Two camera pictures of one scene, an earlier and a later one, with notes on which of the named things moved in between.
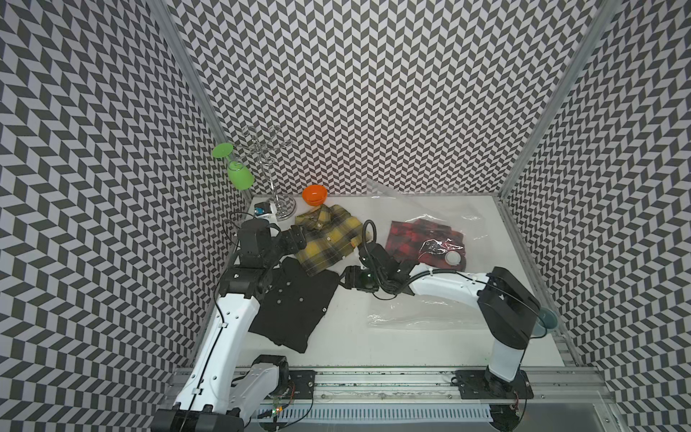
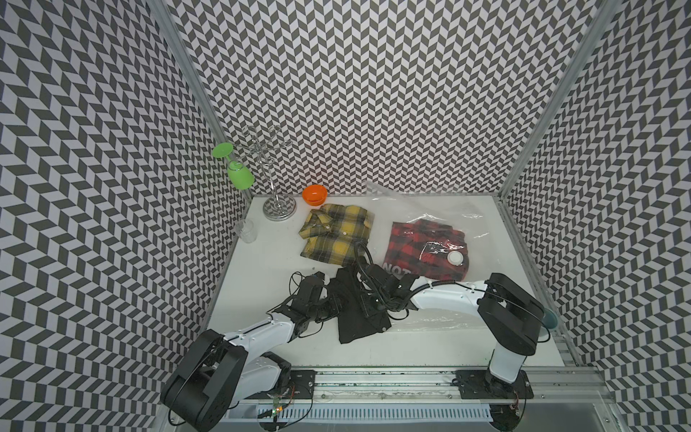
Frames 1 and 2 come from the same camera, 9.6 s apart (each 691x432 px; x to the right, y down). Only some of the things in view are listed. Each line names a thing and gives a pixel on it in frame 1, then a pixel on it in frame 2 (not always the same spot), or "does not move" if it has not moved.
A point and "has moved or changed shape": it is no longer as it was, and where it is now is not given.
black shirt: [294, 306] to [358, 317]
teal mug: [546, 320] does not move
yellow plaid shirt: [331, 233] has moved or changed shape
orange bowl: [315, 194] does not move
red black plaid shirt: [428, 244] does not move
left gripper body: [289, 242] to [324, 310]
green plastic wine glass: [238, 175] does not move
